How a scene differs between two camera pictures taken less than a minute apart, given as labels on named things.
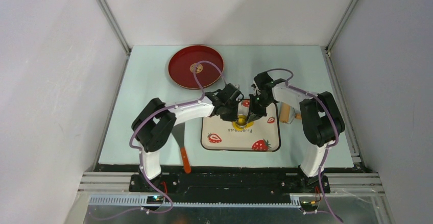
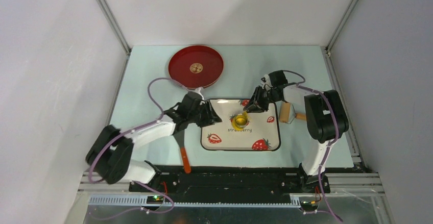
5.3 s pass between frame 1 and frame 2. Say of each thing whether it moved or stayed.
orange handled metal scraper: stayed
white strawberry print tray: stayed
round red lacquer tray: stayed
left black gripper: moved
